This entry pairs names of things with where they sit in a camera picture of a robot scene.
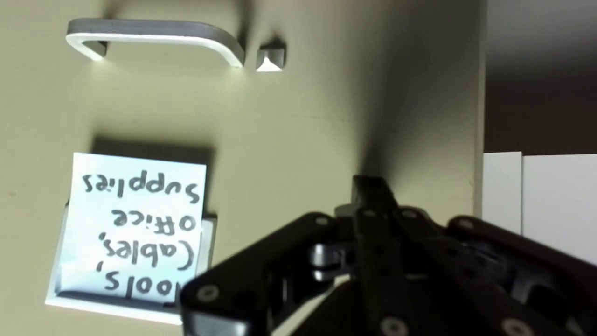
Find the handwritten white paper label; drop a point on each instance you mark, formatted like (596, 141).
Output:
(137, 206)

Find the silver drawer lock button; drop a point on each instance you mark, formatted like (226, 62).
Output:
(271, 57)

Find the white panel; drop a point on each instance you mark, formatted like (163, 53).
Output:
(553, 199)

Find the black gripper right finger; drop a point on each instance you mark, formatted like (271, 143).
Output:
(473, 281)

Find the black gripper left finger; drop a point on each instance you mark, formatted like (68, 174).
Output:
(280, 273)

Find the beige cabinet drawer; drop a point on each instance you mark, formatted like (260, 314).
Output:
(299, 124)

